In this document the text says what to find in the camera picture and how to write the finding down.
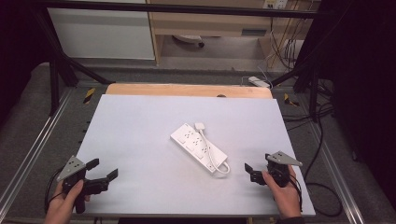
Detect wooden desk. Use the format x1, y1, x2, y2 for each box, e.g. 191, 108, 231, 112
145, 0, 316, 65

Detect yellow black tape strip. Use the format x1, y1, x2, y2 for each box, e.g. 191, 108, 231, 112
82, 87, 96, 105
283, 92, 301, 107

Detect aluminium rail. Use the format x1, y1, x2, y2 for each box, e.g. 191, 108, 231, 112
0, 88, 75, 213
306, 119, 366, 224

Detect white cabinet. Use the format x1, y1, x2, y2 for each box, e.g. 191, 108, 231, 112
47, 7, 156, 61

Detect black floor cables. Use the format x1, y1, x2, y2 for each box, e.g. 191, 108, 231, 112
282, 78, 344, 218

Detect white table board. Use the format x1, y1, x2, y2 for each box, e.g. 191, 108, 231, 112
76, 94, 317, 217

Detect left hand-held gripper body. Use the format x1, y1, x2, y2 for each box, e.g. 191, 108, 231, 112
56, 155, 110, 215

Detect wall socket panel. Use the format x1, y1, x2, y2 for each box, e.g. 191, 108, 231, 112
262, 0, 289, 10

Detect white chair base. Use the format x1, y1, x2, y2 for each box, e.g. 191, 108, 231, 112
172, 34, 206, 49

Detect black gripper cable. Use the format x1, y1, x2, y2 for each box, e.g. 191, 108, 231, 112
289, 173, 304, 213
44, 167, 65, 215

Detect dark curtain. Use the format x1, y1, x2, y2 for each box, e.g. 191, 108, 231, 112
0, 0, 52, 127
319, 0, 396, 202

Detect bundle of hanging cables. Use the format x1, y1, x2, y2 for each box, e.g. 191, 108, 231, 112
266, 8, 302, 70

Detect white floor power strip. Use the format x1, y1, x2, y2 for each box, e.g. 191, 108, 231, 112
247, 76, 272, 89

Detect person's left hand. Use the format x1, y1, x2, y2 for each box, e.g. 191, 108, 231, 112
44, 179, 92, 224

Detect white power strip cable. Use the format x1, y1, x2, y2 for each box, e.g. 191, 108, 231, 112
199, 129, 232, 175

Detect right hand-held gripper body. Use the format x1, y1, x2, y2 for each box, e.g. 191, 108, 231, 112
249, 150, 304, 189

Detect black metal frame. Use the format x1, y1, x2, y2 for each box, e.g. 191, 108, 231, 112
30, 0, 328, 123

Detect person's right hand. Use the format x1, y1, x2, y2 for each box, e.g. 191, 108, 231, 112
262, 164, 304, 220

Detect wooden table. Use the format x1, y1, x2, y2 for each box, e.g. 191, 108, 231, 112
105, 82, 274, 100

